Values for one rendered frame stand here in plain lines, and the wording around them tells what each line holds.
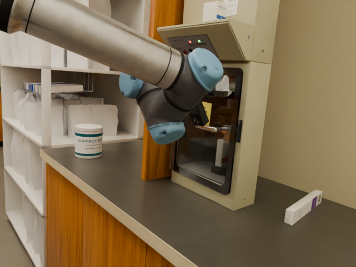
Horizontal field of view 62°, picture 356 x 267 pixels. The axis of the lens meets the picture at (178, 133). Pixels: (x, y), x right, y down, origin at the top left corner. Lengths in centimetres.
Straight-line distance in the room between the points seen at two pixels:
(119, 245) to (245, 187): 46
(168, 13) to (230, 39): 37
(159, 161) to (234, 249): 54
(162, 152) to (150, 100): 58
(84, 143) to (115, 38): 100
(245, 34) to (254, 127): 29
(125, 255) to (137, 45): 72
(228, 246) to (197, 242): 8
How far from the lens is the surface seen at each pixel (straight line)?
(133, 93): 67
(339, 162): 127
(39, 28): 50
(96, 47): 50
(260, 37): 95
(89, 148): 146
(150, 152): 117
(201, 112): 81
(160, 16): 116
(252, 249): 82
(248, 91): 92
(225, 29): 87
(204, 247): 79
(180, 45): 104
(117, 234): 107
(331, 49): 128
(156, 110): 62
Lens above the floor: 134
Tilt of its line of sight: 10 degrees down
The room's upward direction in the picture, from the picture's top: 4 degrees clockwise
